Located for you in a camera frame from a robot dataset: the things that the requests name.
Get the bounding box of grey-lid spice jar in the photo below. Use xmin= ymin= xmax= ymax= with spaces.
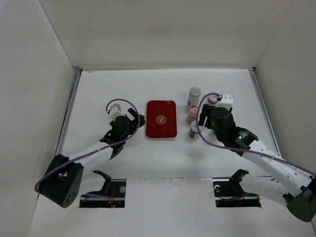
xmin=188 ymin=121 xmax=202 ymax=139
xmin=207 ymin=95 xmax=218 ymax=106

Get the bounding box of grey-lid spice jar front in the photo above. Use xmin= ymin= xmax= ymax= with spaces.
xmin=188 ymin=121 xmax=202 ymax=139

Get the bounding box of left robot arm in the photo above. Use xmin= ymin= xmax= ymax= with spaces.
xmin=35 ymin=108 xmax=145 ymax=208

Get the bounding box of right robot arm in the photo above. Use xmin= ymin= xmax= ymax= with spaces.
xmin=196 ymin=104 xmax=316 ymax=222

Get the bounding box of grey-cap blue-label bottle front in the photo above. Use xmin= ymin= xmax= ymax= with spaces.
xmin=209 ymin=129 xmax=216 ymax=137

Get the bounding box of red lacquer tray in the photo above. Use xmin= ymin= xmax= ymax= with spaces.
xmin=146 ymin=100 xmax=177 ymax=139

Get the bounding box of pink-lid spice bottle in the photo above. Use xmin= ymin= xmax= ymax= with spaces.
xmin=186 ymin=106 xmax=198 ymax=124

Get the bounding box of tall grey-cap blue-label bottle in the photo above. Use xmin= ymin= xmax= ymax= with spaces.
xmin=187 ymin=86 xmax=201 ymax=108

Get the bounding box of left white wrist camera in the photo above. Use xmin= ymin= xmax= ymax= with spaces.
xmin=108 ymin=103 xmax=124 ymax=121

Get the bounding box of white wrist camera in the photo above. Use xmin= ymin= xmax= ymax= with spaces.
xmin=108 ymin=103 xmax=124 ymax=121
xmin=216 ymin=93 xmax=234 ymax=111

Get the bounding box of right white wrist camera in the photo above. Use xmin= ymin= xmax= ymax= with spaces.
xmin=216 ymin=93 xmax=234 ymax=111

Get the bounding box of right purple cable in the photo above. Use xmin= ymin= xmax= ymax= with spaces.
xmin=197 ymin=92 xmax=316 ymax=177

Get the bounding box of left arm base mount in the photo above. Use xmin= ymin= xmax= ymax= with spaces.
xmin=79 ymin=170 xmax=127 ymax=208

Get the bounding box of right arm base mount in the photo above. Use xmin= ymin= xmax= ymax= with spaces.
xmin=213 ymin=169 xmax=261 ymax=208

